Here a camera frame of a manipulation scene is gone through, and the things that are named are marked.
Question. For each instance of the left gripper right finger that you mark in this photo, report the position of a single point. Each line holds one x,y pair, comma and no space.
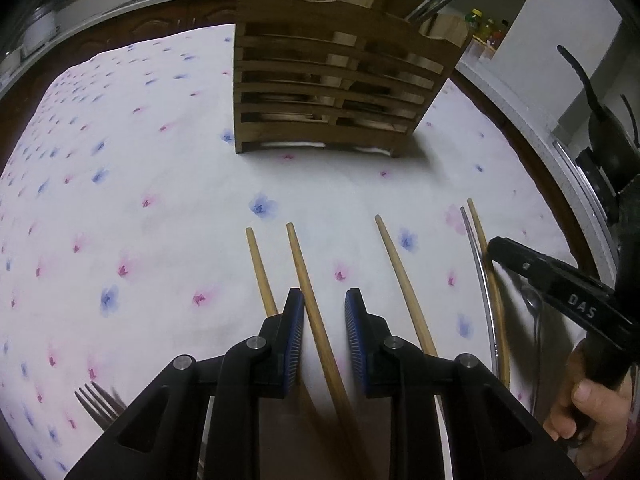
447,412

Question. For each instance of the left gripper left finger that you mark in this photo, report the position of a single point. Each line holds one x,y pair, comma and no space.
200,419

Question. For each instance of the person's right hand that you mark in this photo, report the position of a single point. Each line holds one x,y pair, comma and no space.
609,410

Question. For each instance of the small metal spoon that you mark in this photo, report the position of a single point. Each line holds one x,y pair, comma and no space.
533,355

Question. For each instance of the silver fork left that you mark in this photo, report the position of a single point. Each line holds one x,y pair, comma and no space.
101,406

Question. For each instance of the black wok with lid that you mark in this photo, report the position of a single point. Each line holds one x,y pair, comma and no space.
611,161

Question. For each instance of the floral white table cloth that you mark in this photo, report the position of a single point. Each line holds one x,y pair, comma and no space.
124,209

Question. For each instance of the spice jar rack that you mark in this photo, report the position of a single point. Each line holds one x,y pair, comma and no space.
487,35

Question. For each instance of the wooden utensil holder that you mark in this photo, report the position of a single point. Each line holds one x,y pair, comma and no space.
338,73

